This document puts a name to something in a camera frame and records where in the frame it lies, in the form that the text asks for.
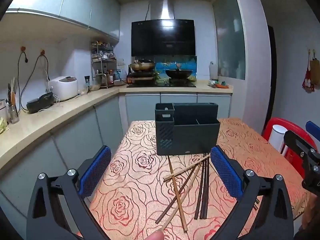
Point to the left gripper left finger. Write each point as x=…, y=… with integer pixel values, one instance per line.
x=46, y=219

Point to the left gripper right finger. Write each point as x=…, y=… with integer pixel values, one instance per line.
x=262, y=209

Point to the black chopstick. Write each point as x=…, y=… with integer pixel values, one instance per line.
x=200, y=191
x=203, y=192
x=205, y=195

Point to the dark brown chopstick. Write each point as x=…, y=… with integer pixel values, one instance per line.
x=175, y=198

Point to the brown wooden chopstick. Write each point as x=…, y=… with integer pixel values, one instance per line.
x=179, y=203

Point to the tan wooden chopstick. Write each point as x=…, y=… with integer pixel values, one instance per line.
x=186, y=191

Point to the person's right hand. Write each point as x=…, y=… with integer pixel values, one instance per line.
x=309, y=211

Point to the person's left hand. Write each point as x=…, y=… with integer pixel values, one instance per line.
x=157, y=235

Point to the red plastic chair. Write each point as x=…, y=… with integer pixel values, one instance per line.
x=290, y=156

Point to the blue chair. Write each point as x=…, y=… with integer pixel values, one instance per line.
x=313, y=129

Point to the red hanging cloth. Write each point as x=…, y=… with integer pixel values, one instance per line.
x=307, y=85

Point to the rose pattern tablecloth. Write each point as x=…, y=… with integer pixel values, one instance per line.
x=141, y=192

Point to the brown hanging board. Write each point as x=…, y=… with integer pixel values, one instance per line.
x=315, y=71

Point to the metal utensil cup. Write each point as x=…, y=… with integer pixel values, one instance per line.
x=13, y=113

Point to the black countertop appliance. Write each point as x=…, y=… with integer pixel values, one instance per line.
x=43, y=102

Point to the orange cloth on counter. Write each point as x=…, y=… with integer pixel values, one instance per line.
x=221, y=86

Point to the white rice cooker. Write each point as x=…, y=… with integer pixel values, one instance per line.
x=64, y=87

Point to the dark green utensil holder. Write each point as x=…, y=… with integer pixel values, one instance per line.
x=186, y=128

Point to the white plastic bottle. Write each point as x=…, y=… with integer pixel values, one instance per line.
x=213, y=71

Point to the small dark bottle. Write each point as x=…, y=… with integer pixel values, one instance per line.
x=87, y=82

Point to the frosted glass window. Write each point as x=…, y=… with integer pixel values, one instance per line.
x=231, y=60

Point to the metal spice rack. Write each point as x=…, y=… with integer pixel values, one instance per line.
x=103, y=63

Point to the black wok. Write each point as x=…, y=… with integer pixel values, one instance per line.
x=178, y=73

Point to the black glass cooktop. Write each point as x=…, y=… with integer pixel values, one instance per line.
x=161, y=84

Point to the bronze cooking pot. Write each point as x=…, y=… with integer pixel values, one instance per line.
x=142, y=65

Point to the black range hood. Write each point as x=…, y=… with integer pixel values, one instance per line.
x=163, y=37

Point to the upper wall cabinets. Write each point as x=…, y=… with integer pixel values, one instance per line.
x=102, y=16

